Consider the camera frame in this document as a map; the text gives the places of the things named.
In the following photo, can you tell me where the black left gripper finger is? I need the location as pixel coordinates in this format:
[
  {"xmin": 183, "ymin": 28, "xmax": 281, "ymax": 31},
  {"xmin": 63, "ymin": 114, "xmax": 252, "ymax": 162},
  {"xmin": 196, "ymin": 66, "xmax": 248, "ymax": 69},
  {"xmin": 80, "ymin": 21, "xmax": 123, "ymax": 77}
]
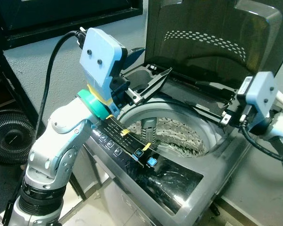
[
  {"xmin": 123, "ymin": 47, "xmax": 146, "ymax": 72},
  {"xmin": 131, "ymin": 67, "xmax": 173, "ymax": 105}
]

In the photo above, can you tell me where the grey top-load washing machine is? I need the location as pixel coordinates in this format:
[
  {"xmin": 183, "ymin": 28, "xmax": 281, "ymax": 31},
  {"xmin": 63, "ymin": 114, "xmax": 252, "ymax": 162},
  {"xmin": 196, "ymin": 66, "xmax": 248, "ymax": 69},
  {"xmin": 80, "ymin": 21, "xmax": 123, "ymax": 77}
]
[{"xmin": 83, "ymin": 64, "xmax": 283, "ymax": 226}]

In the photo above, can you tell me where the grey drum lint filter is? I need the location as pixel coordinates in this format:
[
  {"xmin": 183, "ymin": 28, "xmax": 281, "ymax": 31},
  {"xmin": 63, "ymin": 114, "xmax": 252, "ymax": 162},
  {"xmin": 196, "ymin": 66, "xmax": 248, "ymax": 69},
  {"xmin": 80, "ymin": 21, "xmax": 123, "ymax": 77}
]
[{"xmin": 141, "ymin": 117, "xmax": 158, "ymax": 137}]

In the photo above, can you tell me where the steel washer drum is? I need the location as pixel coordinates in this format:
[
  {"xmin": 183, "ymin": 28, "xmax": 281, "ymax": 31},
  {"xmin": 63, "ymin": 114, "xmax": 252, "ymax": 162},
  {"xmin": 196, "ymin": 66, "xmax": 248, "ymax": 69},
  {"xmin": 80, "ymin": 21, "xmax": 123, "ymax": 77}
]
[{"xmin": 127, "ymin": 115, "xmax": 213, "ymax": 158}]

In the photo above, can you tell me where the dark tinted washer lid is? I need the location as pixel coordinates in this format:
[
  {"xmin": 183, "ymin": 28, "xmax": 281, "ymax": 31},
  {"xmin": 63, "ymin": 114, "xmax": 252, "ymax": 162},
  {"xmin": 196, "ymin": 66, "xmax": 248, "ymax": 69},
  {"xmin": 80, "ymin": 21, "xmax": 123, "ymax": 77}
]
[{"xmin": 144, "ymin": 0, "xmax": 283, "ymax": 95}]

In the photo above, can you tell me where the glossy black washer control panel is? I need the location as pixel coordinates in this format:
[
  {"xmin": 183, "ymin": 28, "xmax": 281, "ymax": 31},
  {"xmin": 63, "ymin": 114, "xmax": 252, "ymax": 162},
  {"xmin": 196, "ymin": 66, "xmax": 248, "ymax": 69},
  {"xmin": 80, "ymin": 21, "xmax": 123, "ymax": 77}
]
[{"xmin": 92, "ymin": 118, "xmax": 204, "ymax": 215}]

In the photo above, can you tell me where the black floor fan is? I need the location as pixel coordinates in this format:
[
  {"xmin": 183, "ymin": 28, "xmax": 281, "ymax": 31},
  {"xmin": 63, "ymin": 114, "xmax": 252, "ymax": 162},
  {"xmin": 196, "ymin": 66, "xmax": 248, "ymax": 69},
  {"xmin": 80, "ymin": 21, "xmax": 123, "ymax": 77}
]
[{"xmin": 0, "ymin": 109, "xmax": 37, "ymax": 165}]

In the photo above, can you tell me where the light grey right wrist camera mount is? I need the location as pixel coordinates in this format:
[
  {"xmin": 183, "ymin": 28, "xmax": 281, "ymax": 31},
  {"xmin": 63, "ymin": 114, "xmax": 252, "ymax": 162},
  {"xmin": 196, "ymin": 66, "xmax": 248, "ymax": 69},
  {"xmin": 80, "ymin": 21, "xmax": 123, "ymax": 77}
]
[{"xmin": 236, "ymin": 72, "xmax": 278, "ymax": 127}]

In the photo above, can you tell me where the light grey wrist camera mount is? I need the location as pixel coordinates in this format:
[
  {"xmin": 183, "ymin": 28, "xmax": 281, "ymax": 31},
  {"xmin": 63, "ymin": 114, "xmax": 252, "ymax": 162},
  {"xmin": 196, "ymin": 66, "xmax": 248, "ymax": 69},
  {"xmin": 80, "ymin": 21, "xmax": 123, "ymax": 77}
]
[
  {"xmin": 236, "ymin": 72, "xmax": 278, "ymax": 127},
  {"xmin": 79, "ymin": 27, "xmax": 129, "ymax": 102}
]

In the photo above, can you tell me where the light grey left wrist camera mount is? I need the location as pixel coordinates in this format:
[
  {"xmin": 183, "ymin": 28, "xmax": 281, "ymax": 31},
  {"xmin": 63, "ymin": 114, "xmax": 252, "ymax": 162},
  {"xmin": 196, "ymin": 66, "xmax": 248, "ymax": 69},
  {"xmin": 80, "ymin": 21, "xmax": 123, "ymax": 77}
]
[{"xmin": 79, "ymin": 27, "xmax": 129, "ymax": 102}]

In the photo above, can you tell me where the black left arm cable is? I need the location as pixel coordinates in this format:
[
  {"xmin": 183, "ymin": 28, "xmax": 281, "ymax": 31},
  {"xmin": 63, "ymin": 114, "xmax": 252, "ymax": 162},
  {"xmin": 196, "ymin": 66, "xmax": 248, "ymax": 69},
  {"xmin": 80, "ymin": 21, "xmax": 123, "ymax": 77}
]
[{"xmin": 35, "ymin": 29, "xmax": 85, "ymax": 142}]

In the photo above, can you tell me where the black window frame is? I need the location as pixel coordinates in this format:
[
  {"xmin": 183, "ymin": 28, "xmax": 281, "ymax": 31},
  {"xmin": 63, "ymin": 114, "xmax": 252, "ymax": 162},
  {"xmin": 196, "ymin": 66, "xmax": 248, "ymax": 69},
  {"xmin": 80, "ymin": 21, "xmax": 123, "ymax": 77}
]
[{"xmin": 0, "ymin": 0, "xmax": 143, "ymax": 50}]

